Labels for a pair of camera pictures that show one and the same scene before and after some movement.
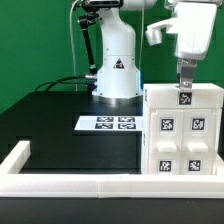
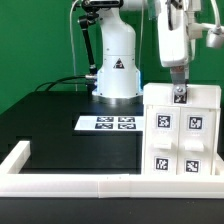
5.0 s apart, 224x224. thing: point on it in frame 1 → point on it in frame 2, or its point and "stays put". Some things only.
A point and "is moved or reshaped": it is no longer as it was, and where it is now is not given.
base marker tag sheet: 109,123 stays put
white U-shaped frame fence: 105,186 stays put
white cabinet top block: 171,96 is moved or reshaped
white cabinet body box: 181,141 stays put
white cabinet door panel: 198,142 stays put
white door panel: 166,142 is moved or reshaped
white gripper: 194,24 → 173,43
